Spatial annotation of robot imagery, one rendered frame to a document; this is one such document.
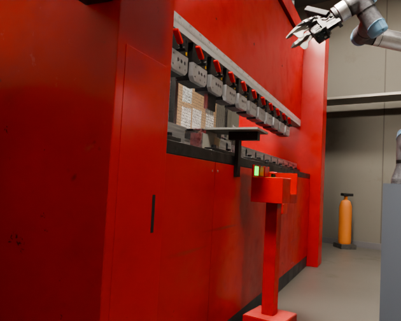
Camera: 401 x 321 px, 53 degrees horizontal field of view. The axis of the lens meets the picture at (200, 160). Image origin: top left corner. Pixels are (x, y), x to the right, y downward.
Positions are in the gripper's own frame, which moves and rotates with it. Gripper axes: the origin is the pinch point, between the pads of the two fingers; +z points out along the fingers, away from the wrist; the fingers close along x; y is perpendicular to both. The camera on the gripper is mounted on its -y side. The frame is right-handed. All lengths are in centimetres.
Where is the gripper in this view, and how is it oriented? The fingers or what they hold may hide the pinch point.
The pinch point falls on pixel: (290, 40)
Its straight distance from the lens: 180.0
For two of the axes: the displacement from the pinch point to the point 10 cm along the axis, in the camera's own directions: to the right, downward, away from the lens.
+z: -8.2, 4.8, 2.9
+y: 2.7, 7.9, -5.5
